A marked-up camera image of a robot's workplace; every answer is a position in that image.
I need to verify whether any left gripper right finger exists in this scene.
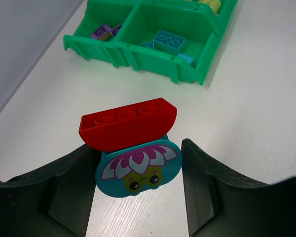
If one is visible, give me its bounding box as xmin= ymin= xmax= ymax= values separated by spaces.
xmin=182 ymin=139 xmax=296 ymax=237

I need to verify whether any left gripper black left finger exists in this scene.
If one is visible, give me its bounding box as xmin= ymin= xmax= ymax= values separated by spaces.
xmin=0 ymin=145 xmax=99 ymax=237

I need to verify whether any teal printed purple lego stack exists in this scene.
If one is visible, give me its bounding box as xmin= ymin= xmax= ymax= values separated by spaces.
xmin=95 ymin=135 xmax=183 ymax=198

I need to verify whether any teal small lego brick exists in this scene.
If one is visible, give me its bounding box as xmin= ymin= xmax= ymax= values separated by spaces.
xmin=178 ymin=54 xmax=194 ymax=65

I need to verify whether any teal long lego brick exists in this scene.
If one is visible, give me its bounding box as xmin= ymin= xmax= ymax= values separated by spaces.
xmin=152 ymin=30 xmax=186 ymax=55

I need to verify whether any purple sloped lego brick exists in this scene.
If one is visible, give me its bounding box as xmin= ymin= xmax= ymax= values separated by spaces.
xmin=90 ymin=24 xmax=112 ymax=41

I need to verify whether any small teal lego cube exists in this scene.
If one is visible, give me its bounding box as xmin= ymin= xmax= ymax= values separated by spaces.
xmin=140 ymin=41 xmax=155 ymax=50

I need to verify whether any purple square lego brick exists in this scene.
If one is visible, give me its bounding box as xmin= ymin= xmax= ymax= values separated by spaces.
xmin=110 ymin=24 xmax=122 ymax=38

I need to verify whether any lime green lego brick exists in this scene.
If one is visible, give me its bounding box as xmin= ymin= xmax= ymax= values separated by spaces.
xmin=198 ymin=0 xmax=222 ymax=16

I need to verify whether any green divided sorting tray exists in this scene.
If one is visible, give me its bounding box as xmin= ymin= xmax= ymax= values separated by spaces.
xmin=63 ymin=0 xmax=237 ymax=84

